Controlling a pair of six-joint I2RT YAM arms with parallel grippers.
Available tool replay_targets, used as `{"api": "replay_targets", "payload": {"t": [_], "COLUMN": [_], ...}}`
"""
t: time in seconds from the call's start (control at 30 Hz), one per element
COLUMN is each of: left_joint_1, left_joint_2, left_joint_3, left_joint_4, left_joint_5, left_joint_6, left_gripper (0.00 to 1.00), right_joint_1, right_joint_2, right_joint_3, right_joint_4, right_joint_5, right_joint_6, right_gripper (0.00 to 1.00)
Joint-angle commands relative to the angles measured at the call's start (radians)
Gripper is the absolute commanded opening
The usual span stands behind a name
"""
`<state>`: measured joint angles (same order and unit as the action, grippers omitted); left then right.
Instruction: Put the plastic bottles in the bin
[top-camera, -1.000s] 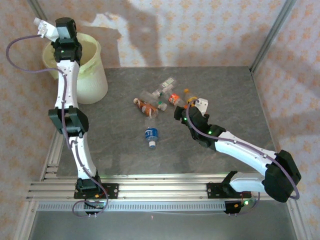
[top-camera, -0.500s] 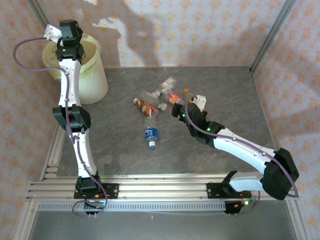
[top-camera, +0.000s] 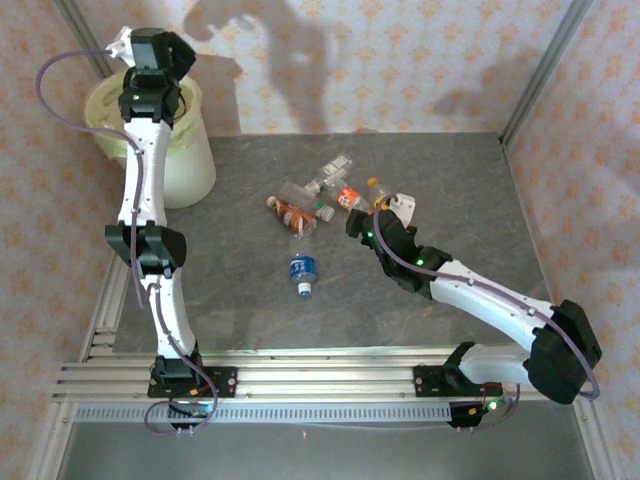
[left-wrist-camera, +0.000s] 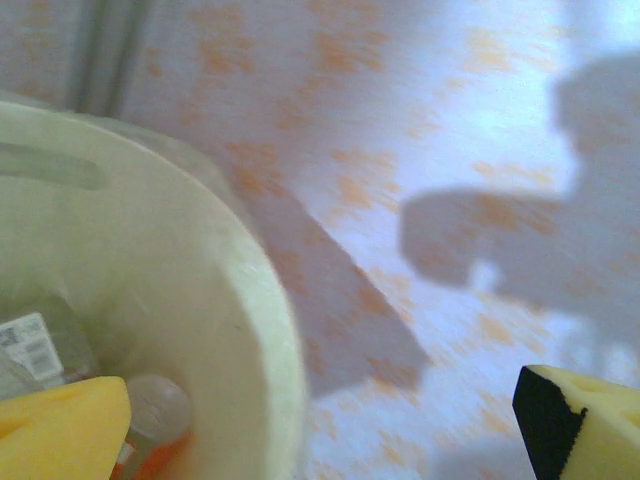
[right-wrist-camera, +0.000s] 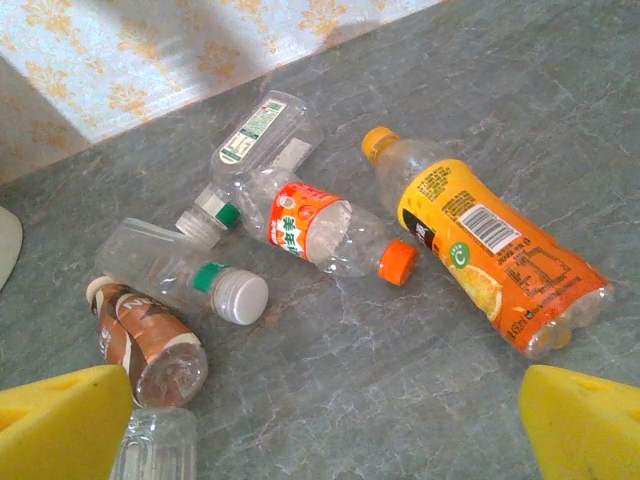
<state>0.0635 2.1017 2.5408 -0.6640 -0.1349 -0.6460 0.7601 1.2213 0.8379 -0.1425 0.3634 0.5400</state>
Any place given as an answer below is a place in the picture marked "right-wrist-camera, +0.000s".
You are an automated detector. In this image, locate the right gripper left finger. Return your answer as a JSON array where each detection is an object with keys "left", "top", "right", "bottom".
[{"left": 0, "top": 364, "right": 135, "bottom": 480}]

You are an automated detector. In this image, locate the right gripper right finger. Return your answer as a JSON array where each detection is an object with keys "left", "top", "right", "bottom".
[{"left": 518, "top": 363, "right": 640, "bottom": 480}]

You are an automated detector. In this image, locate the brown coffee bottle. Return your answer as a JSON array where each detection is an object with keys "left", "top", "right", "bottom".
[{"left": 84, "top": 277, "right": 210, "bottom": 409}]

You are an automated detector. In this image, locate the large orange juice bottle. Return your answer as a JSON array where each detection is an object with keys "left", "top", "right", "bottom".
[{"left": 360, "top": 125, "right": 615, "bottom": 361}]

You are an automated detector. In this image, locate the orange-label bottle with orange cap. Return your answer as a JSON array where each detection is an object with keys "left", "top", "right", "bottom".
[{"left": 232, "top": 167, "right": 420, "bottom": 287}]

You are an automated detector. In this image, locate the cream plastic bin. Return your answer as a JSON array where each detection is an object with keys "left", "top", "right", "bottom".
[{"left": 0, "top": 205, "right": 24, "bottom": 291}]

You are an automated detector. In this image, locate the clear green-ring bottle without label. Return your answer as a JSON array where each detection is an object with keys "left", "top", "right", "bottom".
[{"left": 94, "top": 217, "right": 270, "bottom": 326}]

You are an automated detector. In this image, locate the clear green-ring bottle green-white label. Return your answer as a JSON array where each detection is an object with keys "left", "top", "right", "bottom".
[{"left": 174, "top": 90, "right": 324, "bottom": 246}]

